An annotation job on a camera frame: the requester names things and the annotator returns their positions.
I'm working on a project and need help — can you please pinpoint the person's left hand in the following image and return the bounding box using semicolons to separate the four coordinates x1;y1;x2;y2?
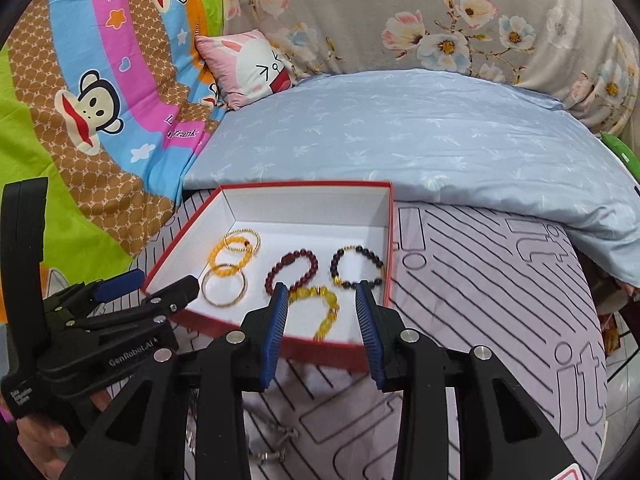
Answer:
14;391;112;480

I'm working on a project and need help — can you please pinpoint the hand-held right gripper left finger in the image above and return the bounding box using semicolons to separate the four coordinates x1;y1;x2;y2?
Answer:
60;280;291;480

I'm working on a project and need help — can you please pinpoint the large yellow bead bracelet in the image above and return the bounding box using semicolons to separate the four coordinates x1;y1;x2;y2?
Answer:
289;284;342;342

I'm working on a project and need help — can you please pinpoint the pink cartoon pillow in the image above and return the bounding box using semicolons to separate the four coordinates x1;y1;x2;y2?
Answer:
194;29;299;112

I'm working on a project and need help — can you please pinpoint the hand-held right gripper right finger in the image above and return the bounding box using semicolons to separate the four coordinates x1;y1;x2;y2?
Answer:
352;280;586;480

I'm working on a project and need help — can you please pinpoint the silver flower chain bracelet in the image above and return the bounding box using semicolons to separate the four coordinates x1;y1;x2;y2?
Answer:
245;410;301;444

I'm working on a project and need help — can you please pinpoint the silver toggle chain bracelet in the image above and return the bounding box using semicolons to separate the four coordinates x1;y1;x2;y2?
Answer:
247;447;287;464

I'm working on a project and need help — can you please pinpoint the colourful cartoon monkey blanket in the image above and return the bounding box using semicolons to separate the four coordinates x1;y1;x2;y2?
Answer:
0;0;227;281

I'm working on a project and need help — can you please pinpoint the red bead bracelet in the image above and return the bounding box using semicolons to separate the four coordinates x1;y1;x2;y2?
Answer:
264;249;319;292

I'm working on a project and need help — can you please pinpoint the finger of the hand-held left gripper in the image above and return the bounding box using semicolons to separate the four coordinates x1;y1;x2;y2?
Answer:
42;269;146;317
65;275;201;337

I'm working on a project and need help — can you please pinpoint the green plush toy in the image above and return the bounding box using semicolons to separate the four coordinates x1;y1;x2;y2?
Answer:
599;131;640;182

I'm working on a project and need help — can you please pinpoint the thin gold bead bracelet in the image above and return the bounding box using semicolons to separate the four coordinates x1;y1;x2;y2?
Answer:
222;229;263;257

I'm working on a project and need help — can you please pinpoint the light blue quilt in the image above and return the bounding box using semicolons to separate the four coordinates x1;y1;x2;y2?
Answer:
181;67;640;287

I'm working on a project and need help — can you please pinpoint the dark bead bracelet gold charm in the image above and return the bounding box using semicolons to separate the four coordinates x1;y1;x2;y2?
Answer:
330;244;387;292

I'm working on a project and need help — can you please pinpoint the gold bangle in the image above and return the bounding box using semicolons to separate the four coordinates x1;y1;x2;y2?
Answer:
201;262;249;309

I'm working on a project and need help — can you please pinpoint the grey floral blanket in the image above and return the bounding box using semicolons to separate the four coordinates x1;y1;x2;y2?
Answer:
220;0;640;137

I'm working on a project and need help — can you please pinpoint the red cardboard box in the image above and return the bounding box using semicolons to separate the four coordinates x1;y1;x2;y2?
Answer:
140;181;396;374

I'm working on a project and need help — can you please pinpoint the small orange-yellow bead bracelet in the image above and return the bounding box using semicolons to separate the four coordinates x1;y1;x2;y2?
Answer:
206;241;255;277

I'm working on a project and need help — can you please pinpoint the grey striped bed sheet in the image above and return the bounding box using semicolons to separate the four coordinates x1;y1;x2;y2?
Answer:
45;190;609;480

